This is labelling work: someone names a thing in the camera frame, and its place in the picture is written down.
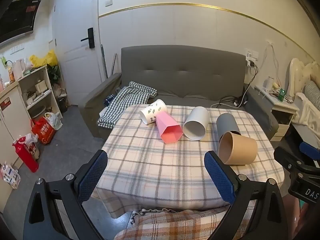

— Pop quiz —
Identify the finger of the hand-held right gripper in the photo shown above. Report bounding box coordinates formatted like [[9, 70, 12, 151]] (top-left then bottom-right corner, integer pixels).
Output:
[[273, 147, 320, 175], [300, 142, 320, 161]]

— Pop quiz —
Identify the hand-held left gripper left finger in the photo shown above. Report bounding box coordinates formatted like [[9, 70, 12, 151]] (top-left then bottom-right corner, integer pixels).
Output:
[[23, 149, 108, 240]]

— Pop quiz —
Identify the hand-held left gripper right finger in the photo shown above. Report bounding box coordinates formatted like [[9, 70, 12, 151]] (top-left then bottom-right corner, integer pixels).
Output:
[[204, 151, 287, 240]]

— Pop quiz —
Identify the tan brown cup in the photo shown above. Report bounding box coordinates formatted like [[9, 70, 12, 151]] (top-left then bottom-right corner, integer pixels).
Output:
[[217, 131, 258, 165]]

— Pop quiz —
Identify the grey cup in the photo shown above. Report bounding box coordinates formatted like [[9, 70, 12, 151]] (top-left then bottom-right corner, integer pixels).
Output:
[[216, 113, 241, 142]]

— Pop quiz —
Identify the white plain cup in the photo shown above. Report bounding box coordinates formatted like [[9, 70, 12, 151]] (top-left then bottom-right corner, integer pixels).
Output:
[[183, 106, 210, 141]]

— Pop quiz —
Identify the pink hexagonal cup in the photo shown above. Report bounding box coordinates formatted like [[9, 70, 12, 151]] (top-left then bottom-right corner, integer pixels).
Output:
[[155, 112, 183, 144]]

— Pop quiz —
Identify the white leaf-print paper cup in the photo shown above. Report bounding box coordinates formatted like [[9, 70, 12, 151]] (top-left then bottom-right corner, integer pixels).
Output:
[[139, 99, 167, 125]]

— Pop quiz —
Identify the pink smooth object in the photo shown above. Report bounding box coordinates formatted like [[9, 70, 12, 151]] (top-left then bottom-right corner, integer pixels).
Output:
[[282, 194, 301, 234]]

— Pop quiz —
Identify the white bedding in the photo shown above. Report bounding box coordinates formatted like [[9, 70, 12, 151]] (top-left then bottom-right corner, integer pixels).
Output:
[[292, 92, 320, 137]]

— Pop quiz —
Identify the white nightstand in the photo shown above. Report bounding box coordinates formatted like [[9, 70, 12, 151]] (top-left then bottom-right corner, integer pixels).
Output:
[[254, 85, 300, 142]]

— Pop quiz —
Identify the grey plaid tablecloth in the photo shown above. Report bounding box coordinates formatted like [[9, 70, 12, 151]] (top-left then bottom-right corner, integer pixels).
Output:
[[91, 104, 285, 218]]

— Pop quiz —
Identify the grey checked pillow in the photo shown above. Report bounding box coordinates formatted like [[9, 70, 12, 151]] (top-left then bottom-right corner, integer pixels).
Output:
[[304, 80, 320, 106]]

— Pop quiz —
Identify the orange plaid blanket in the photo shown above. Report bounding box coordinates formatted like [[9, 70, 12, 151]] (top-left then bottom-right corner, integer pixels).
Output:
[[114, 205, 250, 240]]

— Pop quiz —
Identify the red shopping bag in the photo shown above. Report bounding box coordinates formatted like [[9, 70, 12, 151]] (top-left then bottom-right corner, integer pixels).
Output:
[[31, 117, 56, 145]]

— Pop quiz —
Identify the red fire extinguisher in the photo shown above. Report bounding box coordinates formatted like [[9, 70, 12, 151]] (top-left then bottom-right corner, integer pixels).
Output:
[[12, 136, 40, 173]]

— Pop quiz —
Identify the white plastic bag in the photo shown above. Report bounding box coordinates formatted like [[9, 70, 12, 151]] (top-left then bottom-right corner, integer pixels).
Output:
[[19, 133, 40, 159], [45, 112, 63, 131]]

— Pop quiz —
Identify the white bed headboard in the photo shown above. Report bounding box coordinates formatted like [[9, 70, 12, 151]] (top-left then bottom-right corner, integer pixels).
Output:
[[286, 58, 320, 99]]

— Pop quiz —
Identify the green checked cloth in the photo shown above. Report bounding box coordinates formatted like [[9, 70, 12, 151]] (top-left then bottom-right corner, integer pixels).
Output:
[[97, 81, 158, 129]]

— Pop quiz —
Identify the white printed packet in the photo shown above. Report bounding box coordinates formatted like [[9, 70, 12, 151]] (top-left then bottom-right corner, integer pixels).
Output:
[[0, 162, 21, 189]]

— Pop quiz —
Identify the white cabinet with red sticker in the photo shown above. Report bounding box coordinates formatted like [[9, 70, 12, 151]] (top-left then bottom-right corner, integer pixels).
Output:
[[0, 82, 31, 170]]

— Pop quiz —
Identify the white open shelf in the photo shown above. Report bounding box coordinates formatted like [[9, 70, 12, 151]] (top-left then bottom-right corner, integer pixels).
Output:
[[18, 65, 63, 128]]

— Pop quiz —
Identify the white door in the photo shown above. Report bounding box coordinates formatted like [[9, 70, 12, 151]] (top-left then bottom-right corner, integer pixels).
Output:
[[51, 0, 103, 106]]

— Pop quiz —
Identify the grey sofa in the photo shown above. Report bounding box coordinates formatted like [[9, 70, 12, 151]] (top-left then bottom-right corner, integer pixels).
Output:
[[78, 45, 279, 140]]

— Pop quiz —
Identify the green potted plant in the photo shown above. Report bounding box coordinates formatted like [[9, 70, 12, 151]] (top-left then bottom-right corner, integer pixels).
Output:
[[47, 64, 62, 87]]

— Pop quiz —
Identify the yellow plastic bag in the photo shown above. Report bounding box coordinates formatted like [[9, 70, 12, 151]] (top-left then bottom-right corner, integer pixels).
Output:
[[30, 50, 59, 68]]

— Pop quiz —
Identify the pink kettle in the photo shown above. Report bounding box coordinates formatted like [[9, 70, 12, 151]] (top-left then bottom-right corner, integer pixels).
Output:
[[12, 58, 26, 80]]

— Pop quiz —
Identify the black range hood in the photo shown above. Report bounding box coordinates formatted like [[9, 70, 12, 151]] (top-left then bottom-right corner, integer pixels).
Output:
[[0, 0, 44, 44]]

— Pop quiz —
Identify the black cable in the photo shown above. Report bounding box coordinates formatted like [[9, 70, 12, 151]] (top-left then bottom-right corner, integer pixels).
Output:
[[217, 64, 259, 109]]

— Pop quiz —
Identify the white hanging cable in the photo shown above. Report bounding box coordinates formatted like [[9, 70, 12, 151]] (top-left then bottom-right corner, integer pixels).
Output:
[[260, 40, 282, 86]]

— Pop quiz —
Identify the white wall socket with chargers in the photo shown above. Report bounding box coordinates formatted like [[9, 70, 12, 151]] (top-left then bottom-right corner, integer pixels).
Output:
[[245, 49, 260, 68]]

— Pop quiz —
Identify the black door lock handle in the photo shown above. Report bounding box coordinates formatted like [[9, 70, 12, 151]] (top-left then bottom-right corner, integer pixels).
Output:
[[80, 27, 95, 48]]

